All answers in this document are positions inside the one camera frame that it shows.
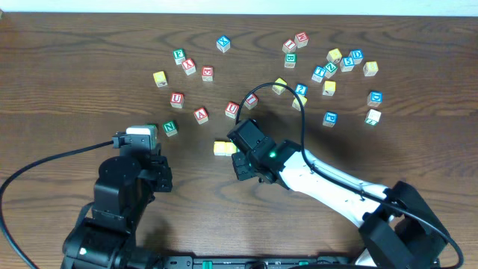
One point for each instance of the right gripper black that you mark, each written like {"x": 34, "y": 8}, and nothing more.
{"x": 243, "y": 167}

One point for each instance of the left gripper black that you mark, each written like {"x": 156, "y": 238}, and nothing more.
{"x": 163, "y": 173}

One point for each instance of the yellow O block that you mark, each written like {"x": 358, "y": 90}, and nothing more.
{"x": 230, "y": 149}

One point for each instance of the yellow C block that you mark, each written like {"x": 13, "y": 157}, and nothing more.
{"x": 219, "y": 147}

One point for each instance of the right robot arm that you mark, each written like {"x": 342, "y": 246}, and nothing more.
{"x": 398, "y": 228}

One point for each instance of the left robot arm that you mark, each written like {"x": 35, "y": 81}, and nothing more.
{"x": 104, "y": 235}

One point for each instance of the red U block centre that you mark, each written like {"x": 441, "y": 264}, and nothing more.
{"x": 231, "y": 110}

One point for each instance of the red u block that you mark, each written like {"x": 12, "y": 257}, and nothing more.
{"x": 231, "y": 110}
{"x": 177, "y": 100}

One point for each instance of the red I block centre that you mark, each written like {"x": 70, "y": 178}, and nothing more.
{"x": 251, "y": 101}

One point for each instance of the red i block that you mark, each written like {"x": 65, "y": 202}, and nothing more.
{"x": 251, "y": 101}
{"x": 289, "y": 46}

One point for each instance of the green J block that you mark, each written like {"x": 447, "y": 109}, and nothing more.
{"x": 152, "y": 125}

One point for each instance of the yellow block below 2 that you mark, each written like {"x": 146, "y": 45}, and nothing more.
{"x": 299, "y": 103}

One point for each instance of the red A block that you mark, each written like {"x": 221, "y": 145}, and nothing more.
{"x": 201, "y": 115}

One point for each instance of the yellow block centre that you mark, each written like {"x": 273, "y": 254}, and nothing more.
{"x": 278, "y": 86}

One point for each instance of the green N block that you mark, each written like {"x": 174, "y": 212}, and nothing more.
{"x": 170, "y": 128}

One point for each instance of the blue 2 block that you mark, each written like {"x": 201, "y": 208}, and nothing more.
{"x": 301, "y": 89}

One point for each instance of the blue P block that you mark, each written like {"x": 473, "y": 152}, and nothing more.
{"x": 330, "y": 119}

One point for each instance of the red U block left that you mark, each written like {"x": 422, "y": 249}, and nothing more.
{"x": 177, "y": 100}

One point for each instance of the red E block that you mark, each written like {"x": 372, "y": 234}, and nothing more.
{"x": 207, "y": 73}

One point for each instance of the yellow K block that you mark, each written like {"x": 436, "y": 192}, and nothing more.
{"x": 329, "y": 88}

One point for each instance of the green B block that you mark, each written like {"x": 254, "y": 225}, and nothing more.
{"x": 290, "y": 60}

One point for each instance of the blue T block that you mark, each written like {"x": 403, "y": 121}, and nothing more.
{"x": 318, "y": 74}

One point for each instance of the yellow block far left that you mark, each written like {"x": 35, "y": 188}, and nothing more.
{"x": 160, "y": 79}

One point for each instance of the red I block top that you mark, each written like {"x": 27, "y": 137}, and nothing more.
{"x": 289, "y": 46}

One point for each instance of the blue X block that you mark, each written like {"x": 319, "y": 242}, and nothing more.
{"x": 223, "y": 43}

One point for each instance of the green Z block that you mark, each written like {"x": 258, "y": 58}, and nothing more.
{"x": 330, "y": 69}

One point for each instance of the red H block top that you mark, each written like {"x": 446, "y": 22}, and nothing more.
{"x": 301, "y": 39}

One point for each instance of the green F block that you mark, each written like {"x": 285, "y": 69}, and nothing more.
{"x": 179, "y": 56}

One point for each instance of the green white block right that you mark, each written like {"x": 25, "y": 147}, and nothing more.
{"x": 373, "y": 117}

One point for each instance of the yellow block top right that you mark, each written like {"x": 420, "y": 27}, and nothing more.
{"x": 334, "y": 56}

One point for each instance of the blue 5 block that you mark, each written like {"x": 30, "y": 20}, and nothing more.
{"x": 347, "y": 64}

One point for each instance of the blue D block right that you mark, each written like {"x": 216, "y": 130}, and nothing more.
{"x": 374, "y": 99}

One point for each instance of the blue d block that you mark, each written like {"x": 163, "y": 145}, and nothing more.
{"x": 374, "y": 99}
{"x": 357, "y": 56}

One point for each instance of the blue D block top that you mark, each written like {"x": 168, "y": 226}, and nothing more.
{"x": 357, "y": 56}

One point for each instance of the yellow 8 block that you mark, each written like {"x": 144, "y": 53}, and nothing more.
{"x": 370, "y": 68}

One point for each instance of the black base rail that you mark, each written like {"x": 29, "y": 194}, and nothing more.
{"x": 270, "y": 262}

